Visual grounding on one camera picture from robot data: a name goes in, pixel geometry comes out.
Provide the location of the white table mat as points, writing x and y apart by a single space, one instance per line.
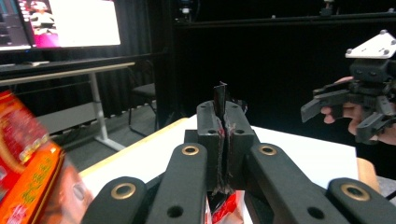
295 149

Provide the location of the computer monitor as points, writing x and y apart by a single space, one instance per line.
87 21
7 28

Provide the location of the black and red snack packet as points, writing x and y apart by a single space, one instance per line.
220 93

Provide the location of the black chair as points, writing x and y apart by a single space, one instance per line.
144 90

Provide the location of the large orange snack packet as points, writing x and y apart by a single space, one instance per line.
28 174

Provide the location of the camera on stand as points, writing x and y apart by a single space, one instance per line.
186 11

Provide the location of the white-legged desk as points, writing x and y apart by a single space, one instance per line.
98 102

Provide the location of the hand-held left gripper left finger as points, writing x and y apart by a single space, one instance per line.
208 124

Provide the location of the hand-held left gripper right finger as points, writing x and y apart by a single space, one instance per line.
236 130

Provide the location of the black metal frame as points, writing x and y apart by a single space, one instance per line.
280 20

